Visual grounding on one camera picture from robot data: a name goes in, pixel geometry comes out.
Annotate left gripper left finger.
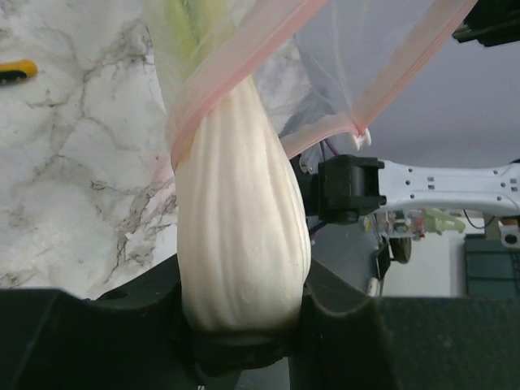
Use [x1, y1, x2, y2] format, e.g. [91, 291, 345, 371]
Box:
[1, 257, 195, 389]

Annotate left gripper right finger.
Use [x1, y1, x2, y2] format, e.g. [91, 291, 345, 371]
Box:
[288, 262, 519, 389]

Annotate yellow handled pliers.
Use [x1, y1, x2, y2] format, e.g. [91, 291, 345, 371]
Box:
[0, 59, 38, 86]

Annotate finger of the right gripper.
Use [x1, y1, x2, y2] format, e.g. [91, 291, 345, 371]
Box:
[452, 0, 520, 47]

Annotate clear zip top bag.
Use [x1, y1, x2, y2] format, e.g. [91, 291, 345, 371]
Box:
[141, 0, 480, 192]

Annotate green white leek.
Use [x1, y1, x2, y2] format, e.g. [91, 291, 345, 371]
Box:
[144, 1, 311, 333]

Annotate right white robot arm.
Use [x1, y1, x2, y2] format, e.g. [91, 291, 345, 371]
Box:
[282, 1, 519, 224]

